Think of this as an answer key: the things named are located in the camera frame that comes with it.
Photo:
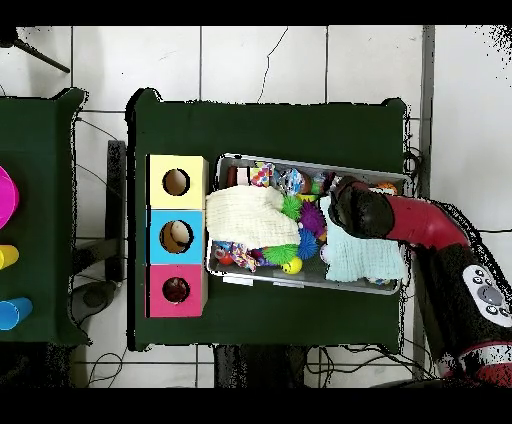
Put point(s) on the mint waffle cloth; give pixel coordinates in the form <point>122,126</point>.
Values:
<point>360,260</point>

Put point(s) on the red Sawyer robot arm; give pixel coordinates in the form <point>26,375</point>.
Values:
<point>424,224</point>

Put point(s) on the shallow mesh bin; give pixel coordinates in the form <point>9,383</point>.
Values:
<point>256,276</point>

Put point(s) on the wooden box with three holes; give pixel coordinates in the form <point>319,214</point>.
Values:
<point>160,200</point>

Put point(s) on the cream waffle cloth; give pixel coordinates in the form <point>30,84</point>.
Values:
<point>248,216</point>

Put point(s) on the green spiky ball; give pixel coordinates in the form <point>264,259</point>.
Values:
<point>280,253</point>
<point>291,207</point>

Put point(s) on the colourful polka dot paper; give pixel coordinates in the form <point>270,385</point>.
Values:
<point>262,174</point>

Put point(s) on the clear packet with blue print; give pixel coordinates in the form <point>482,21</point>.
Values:
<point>290,180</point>

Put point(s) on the purple spiky ball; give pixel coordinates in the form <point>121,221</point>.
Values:
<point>312,218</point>

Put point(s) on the blue spiky ball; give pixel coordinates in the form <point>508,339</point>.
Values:
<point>307,244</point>

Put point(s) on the yellow ball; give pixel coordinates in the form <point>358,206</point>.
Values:
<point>292,265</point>

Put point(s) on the dark green tablecloth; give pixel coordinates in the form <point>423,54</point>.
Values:
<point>260,128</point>
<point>36,160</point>

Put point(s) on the small orange basketball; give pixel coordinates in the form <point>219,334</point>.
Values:
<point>387,187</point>

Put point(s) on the black stand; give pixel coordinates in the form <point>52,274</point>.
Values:
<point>116,208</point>

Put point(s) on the magenta plastic bowl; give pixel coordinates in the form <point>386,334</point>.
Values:
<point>8,198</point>

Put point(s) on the yellow plastic cup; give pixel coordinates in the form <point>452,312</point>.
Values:
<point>7,256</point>

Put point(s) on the blue plastic cup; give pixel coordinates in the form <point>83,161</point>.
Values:
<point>14,314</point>

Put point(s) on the black tripod leg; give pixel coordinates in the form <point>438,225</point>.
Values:
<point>40,58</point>

